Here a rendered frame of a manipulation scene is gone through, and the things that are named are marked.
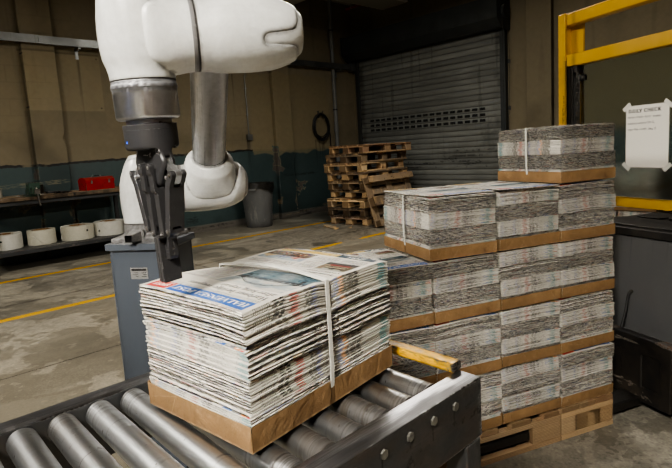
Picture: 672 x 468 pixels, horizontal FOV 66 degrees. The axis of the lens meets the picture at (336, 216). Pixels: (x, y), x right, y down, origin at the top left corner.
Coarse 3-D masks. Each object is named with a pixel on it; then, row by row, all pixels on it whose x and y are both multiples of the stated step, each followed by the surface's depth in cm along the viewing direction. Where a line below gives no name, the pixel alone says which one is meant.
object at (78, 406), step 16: (128, 384) 105; (144, 384) 105; (80, 400) 99; (96, 400) 99; (112, 400) 101; (32, 416) 94; (48, 416) 94; (80, 416) 97; (128, 416) 103; (0, 432) 89; (96, 432) 99; (144, 432) 106; (0, 448) 88; (64, 464) 95
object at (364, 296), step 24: (288, 264) 102; (312, 264) 101; (336, 264) 99; (360, 264) 98; (384, 264) 101; (360, 288) 96; (384, 288) 102; (360, 312) 96; (384, 312) 102; (360, 336) 97; (384, 336) 103; (360, 360) 97
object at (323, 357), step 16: (240, 272) 98; (256, 272) 98; (272, 272) 96; (288, 272) 95; (320, 288) 87; (336, 288) 90; (320, 304) 87; (336, 304) 91; (320, 320) 88; (336, 320) 91; (320, 336) 88; (336, 336) 91; (320, 352) 89; (336, 352) 92; (320, 368) 89; (336, 368) 92; (320, 384) 88
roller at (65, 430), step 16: (64, 416) 93; (48, 432) 92; (64, 432) 88; (80, 432) 87; (64, 448) 86; (80, 448) 83; (96, 448) 82; (80, 464) 80; (96, 464) 78; (112, 464) 78
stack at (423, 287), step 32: (384, 256) 199; (480, 256) 190; (512, 256) 195; (544, 256) 201; (416, 288) 181; (448, 288) 186; (480, 288) 191; (512, 288) 196; (544, 288) 202; (480, 320) 192; (512, 320) 198; (544, 320) 204; (448, 352) 188; (480, 352) 194; (512, 352) 199; (512, 384) 201; (544, 384) 206; (544, 416) 208; (512, 448) 206
